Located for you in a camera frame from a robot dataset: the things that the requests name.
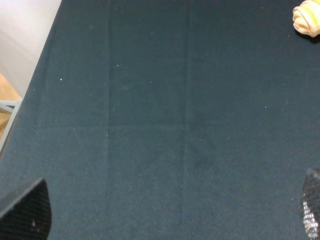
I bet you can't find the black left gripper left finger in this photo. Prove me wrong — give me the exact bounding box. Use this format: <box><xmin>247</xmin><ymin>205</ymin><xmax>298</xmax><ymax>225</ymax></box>
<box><xmin>0</xmin><ymin>178</ymin><xmax>52</xmax><ymax>240</ymax></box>

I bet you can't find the grey metal table frame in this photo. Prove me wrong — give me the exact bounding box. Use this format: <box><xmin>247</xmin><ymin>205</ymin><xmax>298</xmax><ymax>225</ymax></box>
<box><xmin>0</xmin><ymin>97</ymin><xmax>23</xmax><ymax>153</ymax></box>

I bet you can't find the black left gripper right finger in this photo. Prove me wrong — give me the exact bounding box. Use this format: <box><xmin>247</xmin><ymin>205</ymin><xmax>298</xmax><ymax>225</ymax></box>
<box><xmin>299</xmin><ymin>168</ymin><xmax>320</xmax><ymax>240</ymax></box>

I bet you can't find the ridged tan bread loaf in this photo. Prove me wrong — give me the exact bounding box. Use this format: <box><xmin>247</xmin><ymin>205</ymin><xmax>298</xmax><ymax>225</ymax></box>
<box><xmin>292</xmin><ymin>0</ymin><xmax>320</xmax><ymax>38</ymax></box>

